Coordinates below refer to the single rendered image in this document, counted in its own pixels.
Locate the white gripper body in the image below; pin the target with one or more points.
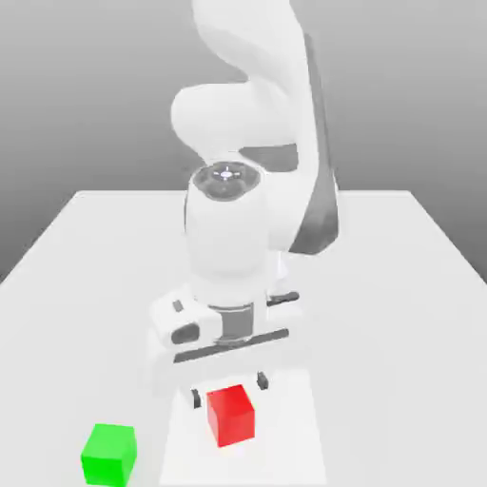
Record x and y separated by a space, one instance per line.
228 361

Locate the small red cube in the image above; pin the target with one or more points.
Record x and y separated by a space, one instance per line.
230 416

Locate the small green cube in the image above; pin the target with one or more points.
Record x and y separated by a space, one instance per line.
109 454

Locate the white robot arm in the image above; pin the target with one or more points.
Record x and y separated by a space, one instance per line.
228 236

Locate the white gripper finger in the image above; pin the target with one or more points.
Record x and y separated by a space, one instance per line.
261 381
196 398

